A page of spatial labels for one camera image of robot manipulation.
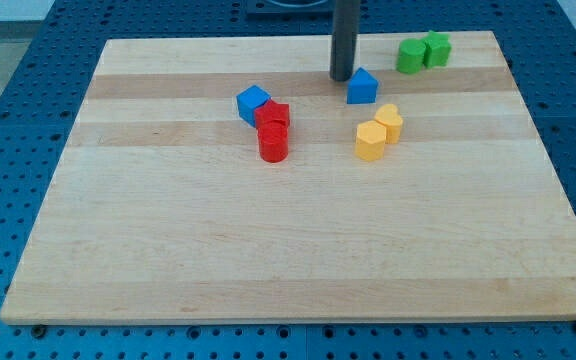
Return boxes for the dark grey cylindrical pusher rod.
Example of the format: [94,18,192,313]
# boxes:
[329,0,361,82]

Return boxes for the blue triangle block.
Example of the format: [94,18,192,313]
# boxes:
[346,68,379,104]

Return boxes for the green cylinder block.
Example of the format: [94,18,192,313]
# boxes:
[396,38,426,74]

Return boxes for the green star block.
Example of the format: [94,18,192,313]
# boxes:
[422,31,452,69]

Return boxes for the yellow heart block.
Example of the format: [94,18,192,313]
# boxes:
[374,104,404,144]

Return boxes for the yellow hexagon block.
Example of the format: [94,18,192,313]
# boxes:
[354,120,387,161]

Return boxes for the blue cube block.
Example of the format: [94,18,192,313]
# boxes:
[236,85,271,128]

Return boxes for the red cylinder block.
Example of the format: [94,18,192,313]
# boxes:
[257,122,288,163]

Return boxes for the light wooden board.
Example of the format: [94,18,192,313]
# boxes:
[0,31,576,325]

